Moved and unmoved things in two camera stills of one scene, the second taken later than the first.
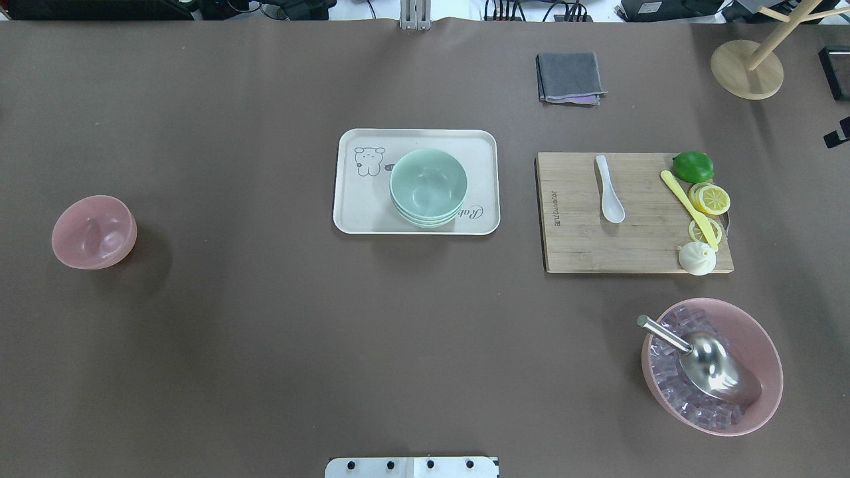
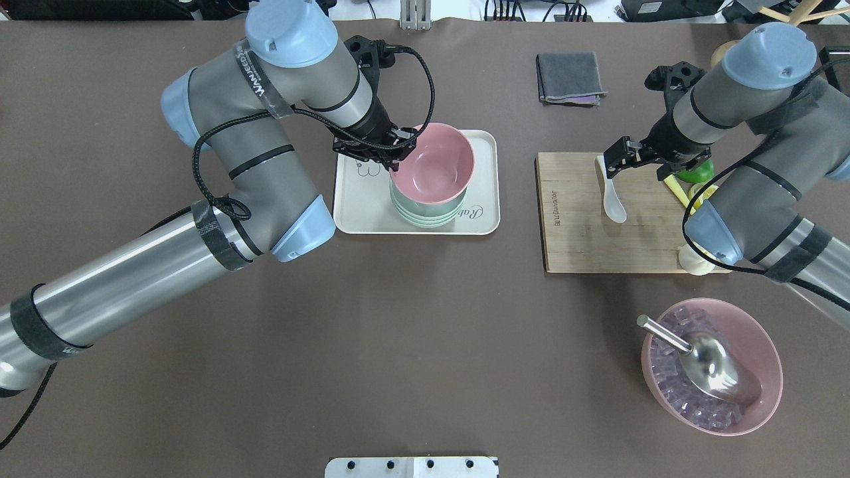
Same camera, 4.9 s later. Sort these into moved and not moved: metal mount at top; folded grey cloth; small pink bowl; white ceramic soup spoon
Moved: small pink bowl
Not moved: metal mount at top; folded grey cloth; white ceramic soup spoon
